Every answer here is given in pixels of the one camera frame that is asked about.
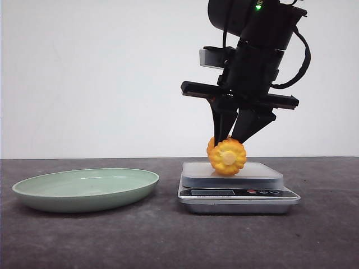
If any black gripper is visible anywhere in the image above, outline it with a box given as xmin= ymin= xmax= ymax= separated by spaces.
xmin=181 ymin=41 xmax=299 ymax=146

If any yellow corn cob piece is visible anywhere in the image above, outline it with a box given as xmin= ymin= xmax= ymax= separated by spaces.
xmin=206 ymin=137 xmax=247 ymax=176

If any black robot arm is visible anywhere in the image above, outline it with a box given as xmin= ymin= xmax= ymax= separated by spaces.
xmin=181 ymin=1 xmax=311 ymax=145

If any silver digital kitchen scale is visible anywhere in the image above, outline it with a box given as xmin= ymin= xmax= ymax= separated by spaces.
xmin=178 ymin=161 xmax=301 ymax=214

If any light green plate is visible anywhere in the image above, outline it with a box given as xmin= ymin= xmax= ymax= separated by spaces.
xmin=12 ymin=168 xmax=159 ymax=213

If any black cable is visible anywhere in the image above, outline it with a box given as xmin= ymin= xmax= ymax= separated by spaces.
xmin=271 ymin=27 xmax=312 ymax=90

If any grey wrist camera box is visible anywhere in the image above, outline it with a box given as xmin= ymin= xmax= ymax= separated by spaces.
xmin=199 ymin=46 xmax=236 ymax=69

